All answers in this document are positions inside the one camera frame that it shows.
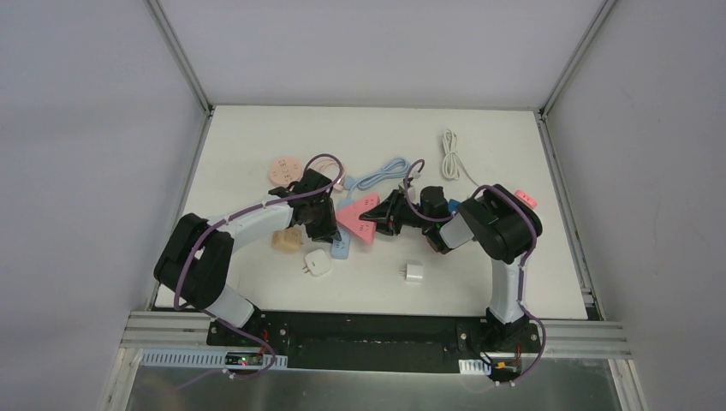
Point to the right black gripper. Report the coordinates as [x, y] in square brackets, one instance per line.
[398, 214]

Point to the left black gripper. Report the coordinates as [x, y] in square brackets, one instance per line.
[324, 221]

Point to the pink power strip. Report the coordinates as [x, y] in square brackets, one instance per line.
[348, 215]

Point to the beige cube plug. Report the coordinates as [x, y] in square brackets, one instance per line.
[287, 240]

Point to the white charger plug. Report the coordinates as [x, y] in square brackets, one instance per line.
[317, 263]

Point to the round pink socket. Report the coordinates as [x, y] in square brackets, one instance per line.
[285, 170]

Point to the small white usb charger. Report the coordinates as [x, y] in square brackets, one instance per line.
[414, 273]

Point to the small pink plug adapter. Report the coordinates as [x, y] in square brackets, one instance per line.
[526, 199]

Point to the light blue power strip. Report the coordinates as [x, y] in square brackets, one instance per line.
[340, 248]

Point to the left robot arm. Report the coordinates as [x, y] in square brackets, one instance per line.
[196, 258]

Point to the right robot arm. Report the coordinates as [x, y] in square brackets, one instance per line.
[504, 226]

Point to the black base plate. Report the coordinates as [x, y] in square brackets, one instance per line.
[382, 343]

